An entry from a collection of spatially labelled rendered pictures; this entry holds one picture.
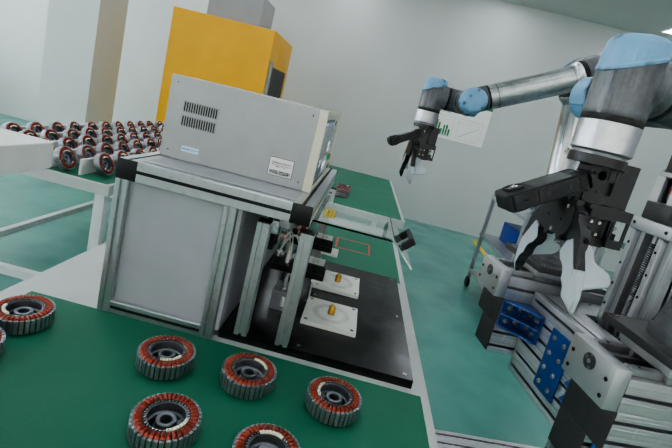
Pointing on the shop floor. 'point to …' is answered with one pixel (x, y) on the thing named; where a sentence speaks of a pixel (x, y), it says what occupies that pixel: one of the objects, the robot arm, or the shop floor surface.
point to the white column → (84, 32)
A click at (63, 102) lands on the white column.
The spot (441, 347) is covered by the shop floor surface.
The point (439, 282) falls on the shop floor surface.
